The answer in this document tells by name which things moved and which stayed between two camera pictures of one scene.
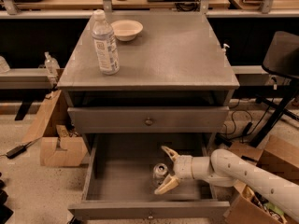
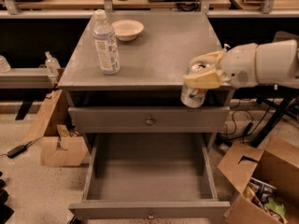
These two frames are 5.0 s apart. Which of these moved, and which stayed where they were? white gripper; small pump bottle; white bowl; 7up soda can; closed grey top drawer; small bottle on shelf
Moved: 7up soda can; white gripper
Stayed: small bottle on shelf; closed grey top drawer; small pump bottle; white bowl
